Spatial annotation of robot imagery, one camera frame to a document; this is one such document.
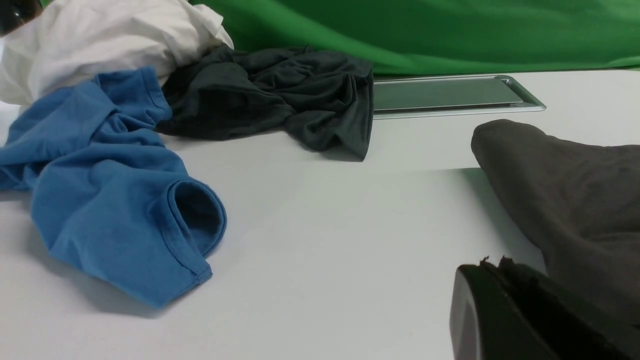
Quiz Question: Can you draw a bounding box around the white crumpled garment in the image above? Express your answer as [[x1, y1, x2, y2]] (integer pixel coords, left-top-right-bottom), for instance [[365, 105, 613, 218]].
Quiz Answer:
[[0, 0, 234, 107]]

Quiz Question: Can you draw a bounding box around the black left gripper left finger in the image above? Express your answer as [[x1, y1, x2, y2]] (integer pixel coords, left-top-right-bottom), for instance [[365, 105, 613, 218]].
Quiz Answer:
[[449, 261, 558, 360]]

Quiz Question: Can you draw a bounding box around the blue crumpled garment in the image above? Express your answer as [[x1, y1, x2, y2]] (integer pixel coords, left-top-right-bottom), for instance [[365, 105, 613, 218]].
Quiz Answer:
[[0, 67, 227, 308]]

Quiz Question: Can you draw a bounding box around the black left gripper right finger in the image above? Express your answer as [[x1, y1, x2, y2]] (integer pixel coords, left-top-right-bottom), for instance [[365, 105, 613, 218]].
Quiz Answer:
[[497, 257, 639, 360]]

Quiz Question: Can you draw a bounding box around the dark teal crumpled garment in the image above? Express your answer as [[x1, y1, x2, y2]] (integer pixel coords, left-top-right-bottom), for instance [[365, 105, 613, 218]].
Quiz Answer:
[[156, 45, 374, 161]]

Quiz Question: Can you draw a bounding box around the green backdrop cloth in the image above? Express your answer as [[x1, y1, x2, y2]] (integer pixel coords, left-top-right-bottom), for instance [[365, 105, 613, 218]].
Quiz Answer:
[[203, 0, 640, 75]]

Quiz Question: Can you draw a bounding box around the dark gray long-sleeve top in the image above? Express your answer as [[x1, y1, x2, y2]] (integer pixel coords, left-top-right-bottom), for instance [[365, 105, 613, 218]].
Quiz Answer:
[[470, 119, 640, 326]]

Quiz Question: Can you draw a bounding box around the metal table cable hatch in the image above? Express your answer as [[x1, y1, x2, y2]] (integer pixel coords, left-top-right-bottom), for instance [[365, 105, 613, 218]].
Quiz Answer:
[[373, 74, 547, 120]]

